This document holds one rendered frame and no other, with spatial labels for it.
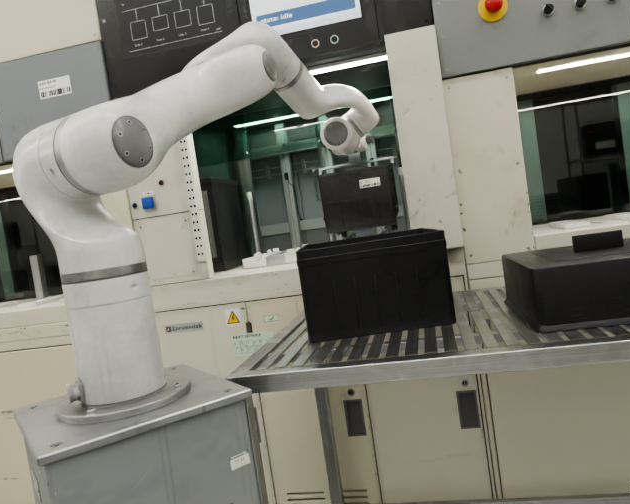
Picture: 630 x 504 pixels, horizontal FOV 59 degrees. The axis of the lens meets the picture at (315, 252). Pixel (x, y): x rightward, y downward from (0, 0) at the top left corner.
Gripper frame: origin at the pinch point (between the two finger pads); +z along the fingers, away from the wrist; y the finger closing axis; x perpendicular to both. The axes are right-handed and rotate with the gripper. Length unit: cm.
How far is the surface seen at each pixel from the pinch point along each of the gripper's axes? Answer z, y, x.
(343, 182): -9.3, -3.2, -11.1
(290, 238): 59, -39, -27
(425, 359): -92, 17, -44
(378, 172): -9.4, 7.4, -9.9
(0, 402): -32, -113, -62
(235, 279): -31, -33, -34
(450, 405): -30, 19, -73
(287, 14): -30.5, -8.2, 32.0
